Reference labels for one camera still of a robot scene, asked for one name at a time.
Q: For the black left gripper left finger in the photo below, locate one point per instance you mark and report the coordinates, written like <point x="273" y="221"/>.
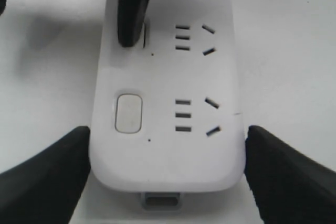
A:
<point x="47" y="187"/>

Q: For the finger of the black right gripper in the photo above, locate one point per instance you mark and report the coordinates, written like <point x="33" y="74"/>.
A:
<point x="130" y="19"/>

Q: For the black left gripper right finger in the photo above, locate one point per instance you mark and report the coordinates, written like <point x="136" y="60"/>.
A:
<point x="287" y="186"/>

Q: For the white five-outlet power strip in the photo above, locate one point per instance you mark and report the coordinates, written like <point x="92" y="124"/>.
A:
<point x="166" y="117"/>

